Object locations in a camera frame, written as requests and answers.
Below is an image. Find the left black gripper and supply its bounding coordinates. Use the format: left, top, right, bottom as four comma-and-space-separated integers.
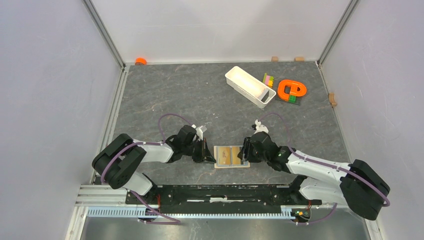
182, 137, 216, 164

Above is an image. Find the gold credit card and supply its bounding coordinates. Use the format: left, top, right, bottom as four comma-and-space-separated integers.
216, 146, 244, 166

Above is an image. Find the beige card holder wallet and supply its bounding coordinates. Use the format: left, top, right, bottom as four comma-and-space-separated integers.
213, 145, 251, 169

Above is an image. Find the black credit card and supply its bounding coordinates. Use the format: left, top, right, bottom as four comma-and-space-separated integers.
258, 89, 269, 103

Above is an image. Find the white plastic bin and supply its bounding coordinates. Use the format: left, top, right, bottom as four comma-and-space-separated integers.
225, 66, 277, 109

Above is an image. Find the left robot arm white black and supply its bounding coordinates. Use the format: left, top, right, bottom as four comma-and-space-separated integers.
91, 125, 216, 204

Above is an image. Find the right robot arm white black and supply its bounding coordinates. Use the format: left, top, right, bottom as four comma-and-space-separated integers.
238, 132, 391, 221

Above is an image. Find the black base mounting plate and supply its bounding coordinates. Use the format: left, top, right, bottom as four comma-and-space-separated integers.
143, 184, 322, 214

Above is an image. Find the green block on plate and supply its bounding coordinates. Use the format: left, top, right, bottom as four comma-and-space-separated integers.
288, 95, 297, 104

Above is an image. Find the pink yellow green block stack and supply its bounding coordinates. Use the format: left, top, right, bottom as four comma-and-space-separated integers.
262, 73, 275, 88

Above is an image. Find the wooden block back right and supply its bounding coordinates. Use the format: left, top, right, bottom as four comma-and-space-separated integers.
294, 56, 305, 62

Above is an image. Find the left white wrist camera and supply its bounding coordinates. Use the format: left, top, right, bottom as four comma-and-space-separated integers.
191, 124, 207, 141

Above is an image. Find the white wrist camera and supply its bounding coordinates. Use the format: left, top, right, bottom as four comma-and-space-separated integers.
252, 119, 269, 134
191, 124, 207, 141

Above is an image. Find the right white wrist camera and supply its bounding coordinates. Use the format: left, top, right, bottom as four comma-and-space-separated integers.
252, 119, 269, 134

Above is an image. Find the wooden block right wall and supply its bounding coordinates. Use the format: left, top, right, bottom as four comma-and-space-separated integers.
328, 92, 338, 108

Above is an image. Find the slotted cable duct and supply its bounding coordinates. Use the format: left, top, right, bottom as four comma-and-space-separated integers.
86, 207, 294, 220

